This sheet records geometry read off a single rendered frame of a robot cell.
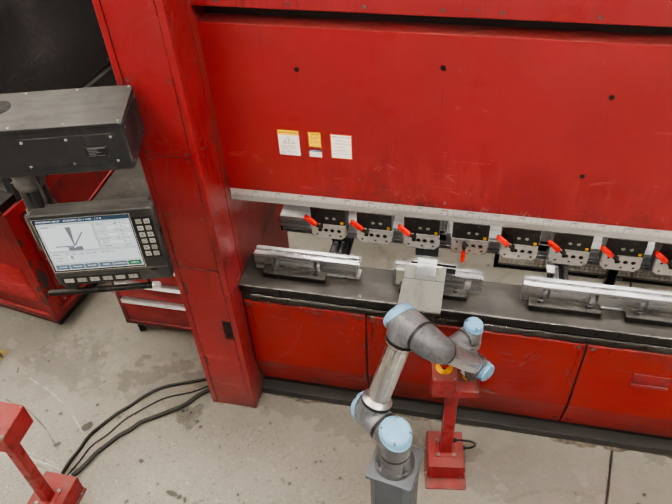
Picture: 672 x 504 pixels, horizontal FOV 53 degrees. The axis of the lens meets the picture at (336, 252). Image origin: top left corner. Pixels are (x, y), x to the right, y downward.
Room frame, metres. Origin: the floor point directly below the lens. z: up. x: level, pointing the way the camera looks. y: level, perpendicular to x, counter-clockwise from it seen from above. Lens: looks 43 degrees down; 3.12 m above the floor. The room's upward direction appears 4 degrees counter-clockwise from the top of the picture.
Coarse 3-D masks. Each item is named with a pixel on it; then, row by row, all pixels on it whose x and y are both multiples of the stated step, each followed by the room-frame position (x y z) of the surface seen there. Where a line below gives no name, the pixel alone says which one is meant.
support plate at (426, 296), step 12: (408, 264) 2.13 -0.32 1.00; (408, 276) 2.06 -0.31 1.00; (444, 276) 2.05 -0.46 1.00; (408, 288) 1.99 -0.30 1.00; (420, 288) 1.98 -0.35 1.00; (432, 288) 1.98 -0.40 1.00; (408, 300) 1.92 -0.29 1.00; (420, 300) 1.91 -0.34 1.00; (432, 300) 1.91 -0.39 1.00; (432, 312) 1.85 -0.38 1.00
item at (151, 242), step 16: (48, 208) 1.94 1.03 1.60; (64, 208) 1.94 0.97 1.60; (80, 208) 1.93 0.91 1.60; (96, 208) 1.92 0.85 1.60; (112, 208) 1.92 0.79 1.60; (128, 208) 1.91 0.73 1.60; (144, 208) 1.91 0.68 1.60; (32, 224) 1.90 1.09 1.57; (144, 224) 1.91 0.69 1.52; (160, 224) 1.95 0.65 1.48; (144, 240) 1.90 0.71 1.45; (160, 240) 1.91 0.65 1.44; (48, 256) 1.90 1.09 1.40; (144, 256) 1.91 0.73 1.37; (160, 256) 1.91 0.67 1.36; (64, 272) 1.90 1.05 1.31; (80, 272) 1.90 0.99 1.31; (96, 272) 1.90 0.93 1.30; (112, 272) 1.90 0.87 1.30; (128, 272) 1.90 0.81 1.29; (144, 272) 1.90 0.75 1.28; (160, 272) 1.91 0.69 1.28
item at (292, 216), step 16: (288, 208) 2.60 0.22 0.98; (304, 208) 2.59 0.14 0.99; (288, 224) 2.53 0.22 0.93; (304, 224) 2.51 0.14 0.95; (448, 224) 2.40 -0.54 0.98; (400, 240) 2.39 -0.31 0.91; (448, 240) 2.33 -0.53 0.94; (496, 240) 2.28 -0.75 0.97; (544, 256) 2.22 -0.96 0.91; (592, 256) 2.17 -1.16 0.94
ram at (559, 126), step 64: (256, 64) 2.26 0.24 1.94; (320, 64) 2.20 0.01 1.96; (384, 64) 2.14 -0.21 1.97; (448, 64) 2.08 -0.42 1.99; (512, 64) 2.03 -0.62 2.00; (576, 64) 1.98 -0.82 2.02; (640, 64) 1.93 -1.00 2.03; (256, 128) 2.27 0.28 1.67; (320, 128) 2.20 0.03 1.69; (384, 128) 2.14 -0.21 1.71; (448, 128) 2.08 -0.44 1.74; (512, 128) 2.02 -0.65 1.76; (576, 128) 1.97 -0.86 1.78; (640, 128) 1.91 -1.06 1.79; (320, 192) 2.21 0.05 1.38; (384, 192) 2.14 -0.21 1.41; (448, 192) 2.07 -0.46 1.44; (512, 192) 2.01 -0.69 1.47; (576, 192) 1.95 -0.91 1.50; (640, 192) 1.90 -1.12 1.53
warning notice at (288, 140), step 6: (282, 132) 2.24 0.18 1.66; (288, 132) 2.24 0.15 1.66; (294, 132) 2.23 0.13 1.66; (282, 138) 2.24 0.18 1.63; (288, 138) 2.24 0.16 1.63; (294, 138) 2.23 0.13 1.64; (282, 144) 2.24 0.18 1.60; (288, 144) 2.24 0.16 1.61; (294, 144) 2.23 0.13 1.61; (282, 150) 2.24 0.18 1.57; (288, 150) 2.24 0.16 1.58; (294, 150) 2.23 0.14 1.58
